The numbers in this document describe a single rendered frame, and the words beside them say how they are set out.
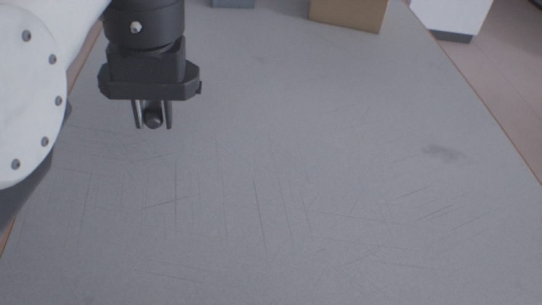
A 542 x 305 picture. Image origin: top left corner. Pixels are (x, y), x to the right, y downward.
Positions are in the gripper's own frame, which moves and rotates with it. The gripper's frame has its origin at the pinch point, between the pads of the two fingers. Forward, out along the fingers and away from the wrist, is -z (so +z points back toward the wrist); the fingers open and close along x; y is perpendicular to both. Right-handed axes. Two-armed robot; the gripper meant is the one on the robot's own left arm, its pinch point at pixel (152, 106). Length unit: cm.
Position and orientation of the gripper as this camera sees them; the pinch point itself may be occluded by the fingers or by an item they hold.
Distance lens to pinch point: 51.1
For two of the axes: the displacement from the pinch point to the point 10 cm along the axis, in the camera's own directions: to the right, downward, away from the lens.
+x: 9.9, 0.2, 1.5
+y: -0.9, -7.1, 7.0
